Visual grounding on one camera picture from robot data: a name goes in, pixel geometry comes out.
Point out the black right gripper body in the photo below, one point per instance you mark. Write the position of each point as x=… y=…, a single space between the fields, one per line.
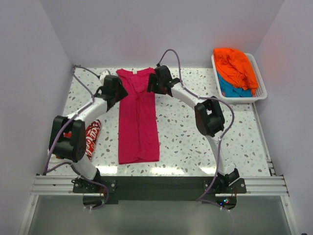
x=156 y=87

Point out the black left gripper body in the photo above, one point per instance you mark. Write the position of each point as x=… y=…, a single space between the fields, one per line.
x=121 y=93

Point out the magenta t shirt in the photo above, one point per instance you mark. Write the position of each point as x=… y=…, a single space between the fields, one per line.
x=138 y=140

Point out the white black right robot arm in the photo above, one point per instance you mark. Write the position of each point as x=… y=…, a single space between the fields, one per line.
x=209 y=121

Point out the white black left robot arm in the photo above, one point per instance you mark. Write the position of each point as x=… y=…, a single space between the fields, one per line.
x=87 y=113

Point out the folded white red t shirt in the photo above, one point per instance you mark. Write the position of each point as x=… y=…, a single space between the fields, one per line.
x=91 y=139

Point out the blue t shirt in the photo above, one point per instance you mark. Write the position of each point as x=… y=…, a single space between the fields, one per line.
x=228 y=90

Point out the orange t shirt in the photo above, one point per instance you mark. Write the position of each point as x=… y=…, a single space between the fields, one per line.
x=235 y=68

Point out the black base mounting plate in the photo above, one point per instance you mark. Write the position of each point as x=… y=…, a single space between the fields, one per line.
x=112 y=190

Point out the white plastic basket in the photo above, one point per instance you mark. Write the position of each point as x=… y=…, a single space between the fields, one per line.
x=260 y=94

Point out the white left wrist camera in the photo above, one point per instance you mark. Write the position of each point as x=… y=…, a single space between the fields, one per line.
x=104 y=73

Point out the aluminium rail frame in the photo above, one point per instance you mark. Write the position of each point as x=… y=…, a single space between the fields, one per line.
x=255 y=167

